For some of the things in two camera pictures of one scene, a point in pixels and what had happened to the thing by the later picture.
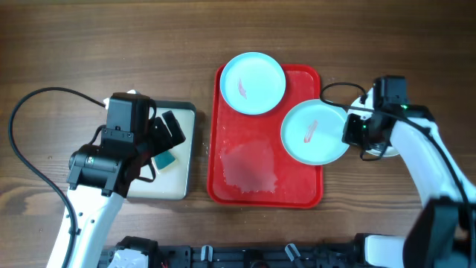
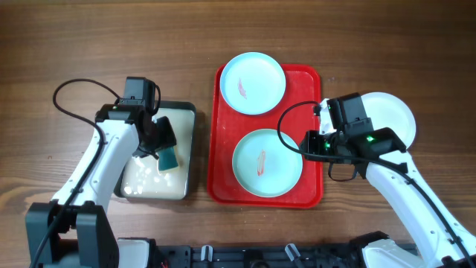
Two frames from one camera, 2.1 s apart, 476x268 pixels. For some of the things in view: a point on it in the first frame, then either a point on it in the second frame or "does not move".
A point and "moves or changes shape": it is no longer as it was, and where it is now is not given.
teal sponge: [163, 159] moves or changes shape
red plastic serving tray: [248, 164] does not move
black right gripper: [349, 135] -> [312, 138]
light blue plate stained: [312, 131] -> [264, 167]
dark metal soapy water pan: [172, 183] does not move
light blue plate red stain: [253, 83] does not move
